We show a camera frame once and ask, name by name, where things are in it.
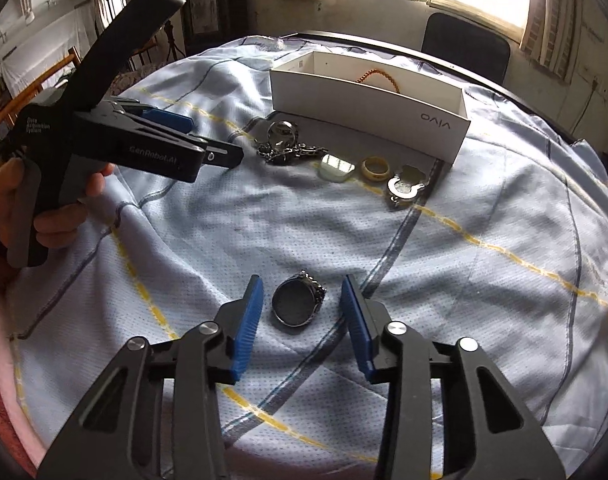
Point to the blue checkered bed sheet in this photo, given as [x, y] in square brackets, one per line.
[508, 245]

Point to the white vivo cardboard box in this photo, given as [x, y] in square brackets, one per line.
[416, 110]

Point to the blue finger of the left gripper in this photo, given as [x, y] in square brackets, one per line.
[218, 153]
[183, 124]

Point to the person's left hand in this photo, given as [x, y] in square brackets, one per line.
[55, 228]

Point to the silver metal clasp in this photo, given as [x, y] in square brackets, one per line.
[404, 187]

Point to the black office chair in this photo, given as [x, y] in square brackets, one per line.
[467, 45]

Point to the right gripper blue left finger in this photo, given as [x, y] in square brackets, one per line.
[113, 433]

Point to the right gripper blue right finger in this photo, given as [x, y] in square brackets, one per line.
[488, 431]

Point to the silver metal wristwatch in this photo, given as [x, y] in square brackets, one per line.
[297, 300]

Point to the wooden chair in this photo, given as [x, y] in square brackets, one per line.
[10, 112]

